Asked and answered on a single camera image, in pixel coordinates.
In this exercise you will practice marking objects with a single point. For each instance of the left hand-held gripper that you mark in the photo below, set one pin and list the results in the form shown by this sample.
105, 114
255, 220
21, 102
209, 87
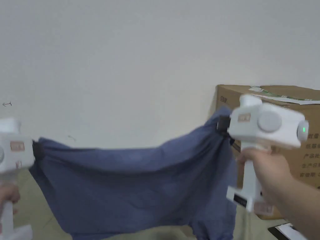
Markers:
12, 152

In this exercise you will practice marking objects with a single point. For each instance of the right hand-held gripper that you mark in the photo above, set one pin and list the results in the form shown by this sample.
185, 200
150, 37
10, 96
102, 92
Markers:
272, 130

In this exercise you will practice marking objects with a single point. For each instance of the dark blue shirt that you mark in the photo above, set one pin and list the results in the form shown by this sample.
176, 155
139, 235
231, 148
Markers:
130, 180

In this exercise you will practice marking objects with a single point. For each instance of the person's right forearm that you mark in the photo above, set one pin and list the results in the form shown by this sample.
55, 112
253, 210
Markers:
300, 207

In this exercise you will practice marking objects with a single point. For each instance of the person's left hand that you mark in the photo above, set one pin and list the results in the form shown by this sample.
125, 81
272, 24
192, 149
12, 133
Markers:
8, 196

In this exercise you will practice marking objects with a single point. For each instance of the person's right hand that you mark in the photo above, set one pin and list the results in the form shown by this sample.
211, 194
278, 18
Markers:
275, 175

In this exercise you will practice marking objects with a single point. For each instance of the brown cardboard carton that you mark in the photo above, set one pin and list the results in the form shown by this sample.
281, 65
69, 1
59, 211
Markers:
310, 160

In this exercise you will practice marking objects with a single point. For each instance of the black flat case with paper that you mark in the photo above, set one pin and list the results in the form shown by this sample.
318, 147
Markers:
282, 228

